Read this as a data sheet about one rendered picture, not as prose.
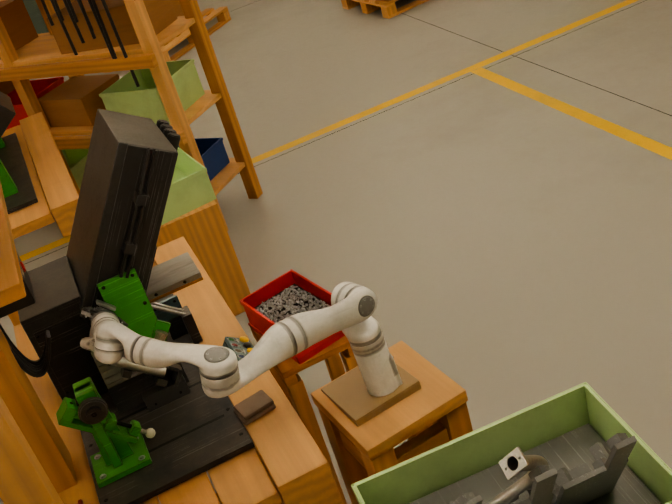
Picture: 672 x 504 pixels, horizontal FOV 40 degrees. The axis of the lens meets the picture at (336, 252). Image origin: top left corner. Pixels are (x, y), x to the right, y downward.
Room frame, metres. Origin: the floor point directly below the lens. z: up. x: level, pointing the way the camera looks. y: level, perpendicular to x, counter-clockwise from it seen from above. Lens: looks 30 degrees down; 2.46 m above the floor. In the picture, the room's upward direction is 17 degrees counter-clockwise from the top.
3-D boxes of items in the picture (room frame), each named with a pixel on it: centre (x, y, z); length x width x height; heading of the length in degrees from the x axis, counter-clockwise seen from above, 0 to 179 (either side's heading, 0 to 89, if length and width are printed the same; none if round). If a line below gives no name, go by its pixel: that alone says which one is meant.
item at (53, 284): (2.42, 0.86, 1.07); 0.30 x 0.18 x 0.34; 15
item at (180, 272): (2.46, 0.62, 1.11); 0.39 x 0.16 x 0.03; 105
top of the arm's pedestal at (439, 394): (1.97, -0.02, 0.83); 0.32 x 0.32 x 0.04; 21
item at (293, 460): (2.43, 0.43, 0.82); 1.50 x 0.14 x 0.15; 15
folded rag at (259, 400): (2.00, 0.34, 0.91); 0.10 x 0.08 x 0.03; 112
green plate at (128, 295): (2.30, 0.62, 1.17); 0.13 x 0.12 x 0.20; 15
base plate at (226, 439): (2.35, 0.70, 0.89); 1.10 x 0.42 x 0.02; 15
